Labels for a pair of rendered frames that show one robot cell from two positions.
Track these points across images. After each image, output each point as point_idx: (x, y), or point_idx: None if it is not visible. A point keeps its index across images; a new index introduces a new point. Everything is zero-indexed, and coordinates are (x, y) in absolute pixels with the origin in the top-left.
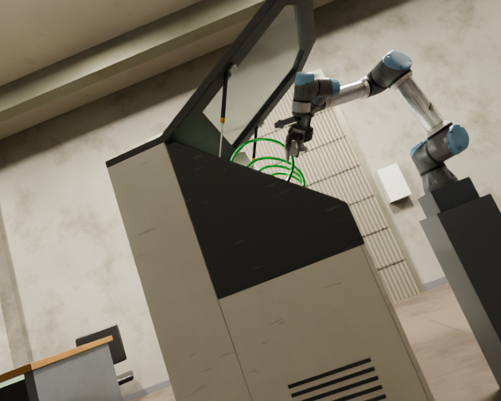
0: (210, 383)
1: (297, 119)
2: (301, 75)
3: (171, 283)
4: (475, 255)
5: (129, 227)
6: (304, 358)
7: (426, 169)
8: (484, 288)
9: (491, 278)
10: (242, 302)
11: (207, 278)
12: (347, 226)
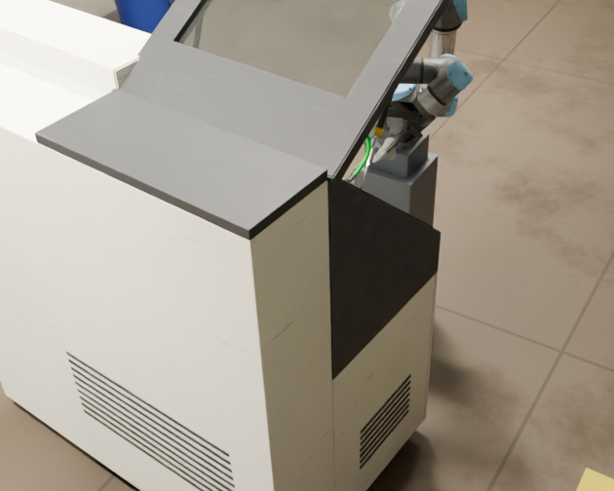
0: (308, 471)
1: (418, 116)
2: (470, 79)
3: (296, 386)
4: None
5: (265, 333)
6: (376, 399)
7: None
8: None
9: None
10: (350, 373)
11: (328, 362)
12: (434, 257)
